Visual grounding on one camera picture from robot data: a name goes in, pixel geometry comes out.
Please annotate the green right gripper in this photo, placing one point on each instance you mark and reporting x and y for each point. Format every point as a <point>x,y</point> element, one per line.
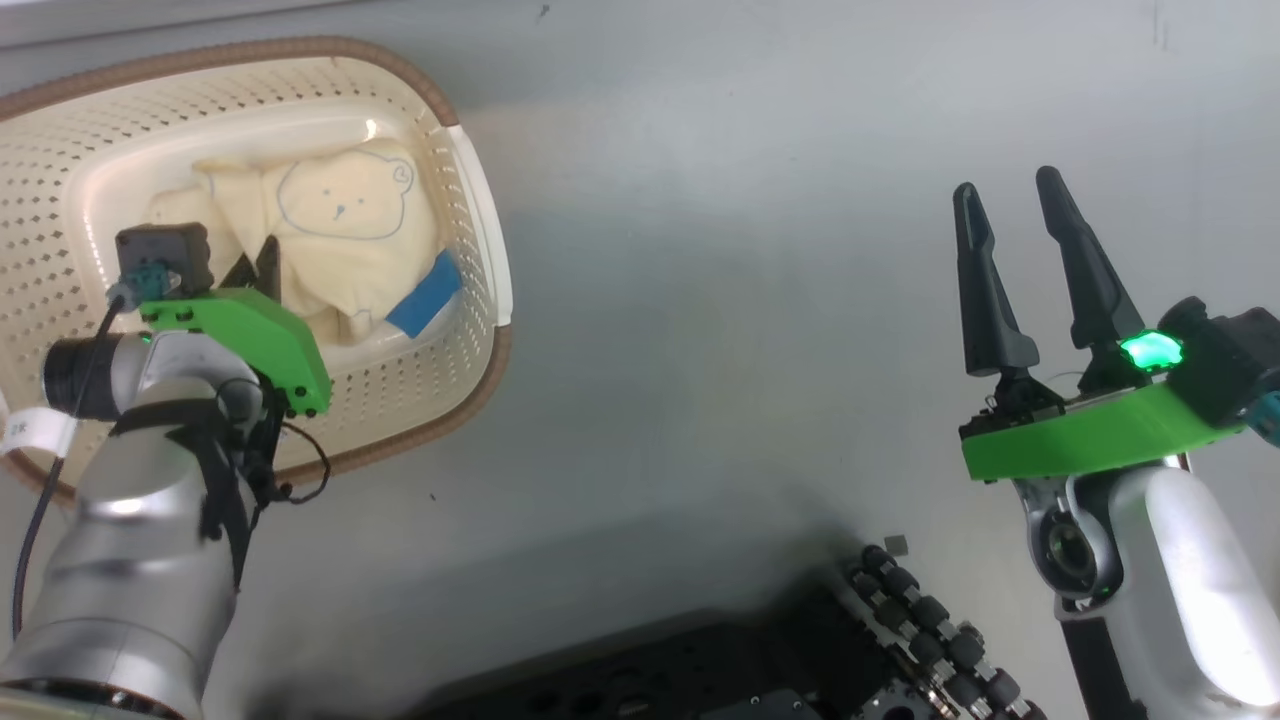
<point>1090,435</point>

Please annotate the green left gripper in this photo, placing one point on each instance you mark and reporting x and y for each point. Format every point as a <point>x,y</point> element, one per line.
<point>260,335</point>

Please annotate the cream bear print garment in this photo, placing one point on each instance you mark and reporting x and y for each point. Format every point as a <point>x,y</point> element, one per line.
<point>340,250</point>

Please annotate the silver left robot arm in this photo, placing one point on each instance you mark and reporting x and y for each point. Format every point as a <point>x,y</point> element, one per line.
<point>130,560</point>

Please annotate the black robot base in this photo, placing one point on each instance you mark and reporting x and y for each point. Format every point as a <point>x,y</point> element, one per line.
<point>680,670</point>

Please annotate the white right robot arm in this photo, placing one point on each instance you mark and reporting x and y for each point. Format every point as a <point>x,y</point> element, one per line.
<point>1190,580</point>

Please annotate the cream perforated laundry basket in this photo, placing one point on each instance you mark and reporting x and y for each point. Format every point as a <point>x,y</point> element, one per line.
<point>60,150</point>

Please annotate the black roller omni wheel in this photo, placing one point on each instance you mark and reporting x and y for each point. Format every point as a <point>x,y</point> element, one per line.
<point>930,630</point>

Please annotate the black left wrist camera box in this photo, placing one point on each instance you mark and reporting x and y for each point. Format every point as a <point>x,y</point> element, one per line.
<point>165,250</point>

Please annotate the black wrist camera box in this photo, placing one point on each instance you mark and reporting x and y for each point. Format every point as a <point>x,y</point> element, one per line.
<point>165,250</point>
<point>1225,360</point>

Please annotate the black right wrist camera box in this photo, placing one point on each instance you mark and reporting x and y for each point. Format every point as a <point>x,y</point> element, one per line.
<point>1225,360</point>

